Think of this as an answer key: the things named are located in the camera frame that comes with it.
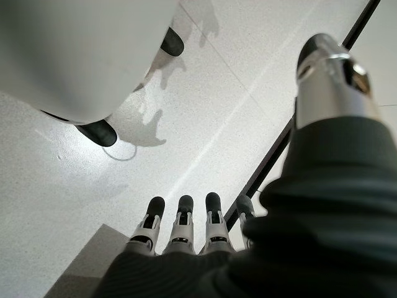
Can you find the right robot hand black glove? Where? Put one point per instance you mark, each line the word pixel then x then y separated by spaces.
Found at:
pixel 325 217

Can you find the glossy white base cabinet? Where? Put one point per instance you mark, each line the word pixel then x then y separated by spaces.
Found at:
pixel 386 62

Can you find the black right robot foot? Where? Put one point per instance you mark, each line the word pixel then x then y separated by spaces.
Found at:
pixel 99 133

